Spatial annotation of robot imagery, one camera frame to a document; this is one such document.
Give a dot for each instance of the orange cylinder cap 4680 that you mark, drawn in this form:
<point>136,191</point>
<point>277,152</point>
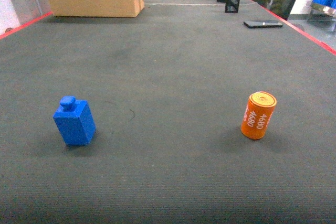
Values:
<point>259,109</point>

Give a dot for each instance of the steel shelf rack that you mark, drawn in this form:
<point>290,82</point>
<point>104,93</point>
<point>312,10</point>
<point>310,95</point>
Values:
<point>317,10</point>

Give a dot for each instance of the blue block with knob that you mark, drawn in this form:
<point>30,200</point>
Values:
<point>74,121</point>

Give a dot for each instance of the blue bin on shelf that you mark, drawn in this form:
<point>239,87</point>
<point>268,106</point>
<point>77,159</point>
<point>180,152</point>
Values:
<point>328,3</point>

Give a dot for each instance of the black smartphone on table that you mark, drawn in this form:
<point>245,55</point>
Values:
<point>257,24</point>

